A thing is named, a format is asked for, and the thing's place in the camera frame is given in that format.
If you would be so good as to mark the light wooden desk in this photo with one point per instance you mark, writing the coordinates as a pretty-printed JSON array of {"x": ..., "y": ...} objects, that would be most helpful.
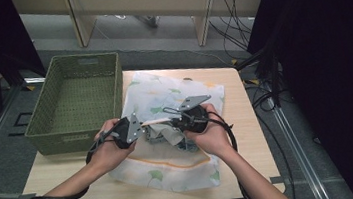
[{"x": 143, "y": 4}]

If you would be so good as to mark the white leaf-print laundry bag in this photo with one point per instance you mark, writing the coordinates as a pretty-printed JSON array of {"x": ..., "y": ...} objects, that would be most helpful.
[{"x": 169, "y": 170}]

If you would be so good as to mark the person's left hand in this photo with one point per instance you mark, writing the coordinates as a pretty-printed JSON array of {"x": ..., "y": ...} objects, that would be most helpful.
[{"x": 107, "y": 154}]

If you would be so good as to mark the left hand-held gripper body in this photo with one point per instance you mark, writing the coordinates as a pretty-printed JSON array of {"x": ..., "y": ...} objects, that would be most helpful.
[{"x": 124, "y": 132}]

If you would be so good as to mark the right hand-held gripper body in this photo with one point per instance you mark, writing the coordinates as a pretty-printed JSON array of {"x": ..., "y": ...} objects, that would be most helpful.
[{"x": 195, "y": 120}]

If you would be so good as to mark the person's right hand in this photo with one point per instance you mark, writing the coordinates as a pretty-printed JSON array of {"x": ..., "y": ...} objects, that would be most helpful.
[{"x": 214, "y": 138}]

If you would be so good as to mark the green woven basket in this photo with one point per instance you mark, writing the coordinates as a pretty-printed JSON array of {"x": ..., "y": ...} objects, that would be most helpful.
[{"x": 77, "y": 104}]

